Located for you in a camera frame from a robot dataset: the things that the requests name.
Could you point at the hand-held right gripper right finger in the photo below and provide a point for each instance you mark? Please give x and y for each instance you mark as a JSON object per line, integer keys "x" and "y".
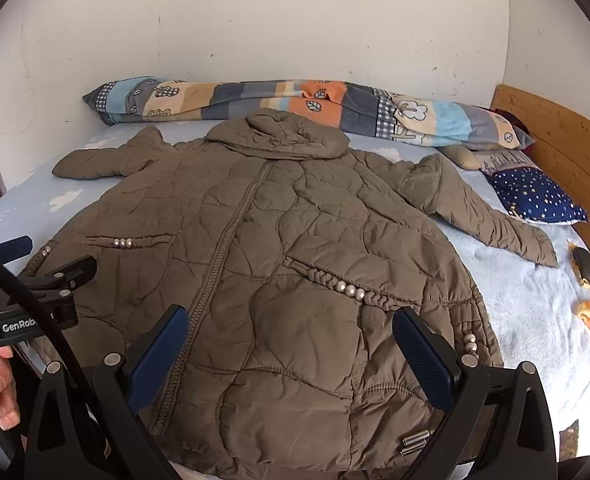
{"x": 422, "y": 360}

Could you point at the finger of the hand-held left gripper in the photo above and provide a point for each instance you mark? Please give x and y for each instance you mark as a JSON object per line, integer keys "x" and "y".
{"x": 10, "y": 249}
{"x": 70, "y": 272}

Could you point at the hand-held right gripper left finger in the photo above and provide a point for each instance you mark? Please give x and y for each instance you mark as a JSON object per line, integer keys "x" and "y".
{"x": 157, "y": 360}

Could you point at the brown quilted jacket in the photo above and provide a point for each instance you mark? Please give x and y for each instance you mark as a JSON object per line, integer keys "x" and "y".
{"x": 285, "y": 240}

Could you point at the blue cloud bed sheet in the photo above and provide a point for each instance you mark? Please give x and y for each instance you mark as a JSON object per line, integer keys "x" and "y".
{"x": 515, "y": 305}

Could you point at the black oval object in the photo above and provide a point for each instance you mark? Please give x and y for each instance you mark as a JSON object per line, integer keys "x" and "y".
{"x": 585, "y": 262}

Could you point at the navy star pillow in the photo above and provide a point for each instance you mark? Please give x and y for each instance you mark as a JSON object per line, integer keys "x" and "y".
{"x": 535, "y": 195}

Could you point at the small beige pillow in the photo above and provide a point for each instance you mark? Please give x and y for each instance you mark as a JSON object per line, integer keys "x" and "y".
{"x": 460, "y": 157}

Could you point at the grey printed pillow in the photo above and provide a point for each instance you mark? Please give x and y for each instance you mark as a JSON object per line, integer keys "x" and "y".
{"x": 507, "y": 160}

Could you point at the dark red cloth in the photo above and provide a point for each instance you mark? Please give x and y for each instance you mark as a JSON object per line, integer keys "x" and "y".
{"x": 517, "y": 127}

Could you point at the rolled patchwork quilt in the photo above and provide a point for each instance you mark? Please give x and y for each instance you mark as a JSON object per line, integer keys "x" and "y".
{"x": 255, "y": 97}

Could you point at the wooden headboard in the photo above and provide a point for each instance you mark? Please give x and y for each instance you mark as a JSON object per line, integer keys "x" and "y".
{"x": 565, "y": 140}

